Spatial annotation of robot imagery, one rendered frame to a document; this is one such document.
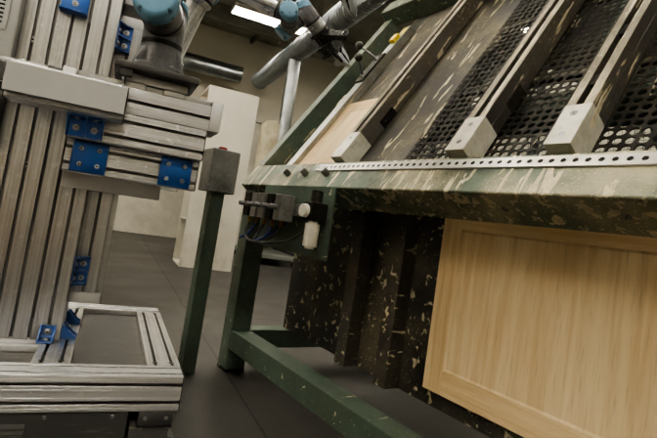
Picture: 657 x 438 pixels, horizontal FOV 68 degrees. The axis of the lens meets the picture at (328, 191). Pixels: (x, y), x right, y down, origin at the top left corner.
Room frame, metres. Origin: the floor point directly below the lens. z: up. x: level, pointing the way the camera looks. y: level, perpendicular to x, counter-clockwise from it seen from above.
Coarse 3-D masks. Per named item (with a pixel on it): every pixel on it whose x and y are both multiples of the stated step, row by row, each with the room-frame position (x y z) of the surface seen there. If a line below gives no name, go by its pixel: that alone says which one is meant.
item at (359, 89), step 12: (408, 36) 2.26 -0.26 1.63; (396, 48) 2.23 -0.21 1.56; (384, 60) 2.19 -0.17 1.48; (372, 72) 2.16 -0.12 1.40; (360, 84) 2.13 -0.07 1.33; (348, 96) 2.12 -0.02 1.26; (360, 96) 2.13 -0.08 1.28; (336, 108) 2.11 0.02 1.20; (324, 132) 2.04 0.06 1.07; (312, 144) 2.02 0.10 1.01; (300, 156) 1.99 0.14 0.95
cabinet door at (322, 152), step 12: (348, 108) 2.08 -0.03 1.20; (360, 108) 1.99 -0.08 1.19; (336, 120) 2.06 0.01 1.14; (348, 120) 1.98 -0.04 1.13; (360, 120) 1.91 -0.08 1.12; (336, 132) 1.98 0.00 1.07; (348, 132) 1.90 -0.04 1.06; (324, 144) 1.98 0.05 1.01; (336, 144) 1.89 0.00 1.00; (312, 156) 1.95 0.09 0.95; (324, 156) 1.88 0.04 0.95
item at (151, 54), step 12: (144, 48) 1.35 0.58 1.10; (156, 48) 1.35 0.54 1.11; (168, 48) 1.36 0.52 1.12; (180, 48) 1.40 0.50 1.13; (132, 60) 1.36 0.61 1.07; (144, 60) 1.33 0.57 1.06; (156, 60) 1.34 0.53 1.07; (168, 60) 1.36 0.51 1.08; (180, 60) 1.40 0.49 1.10; (180, 72) 1.39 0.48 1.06
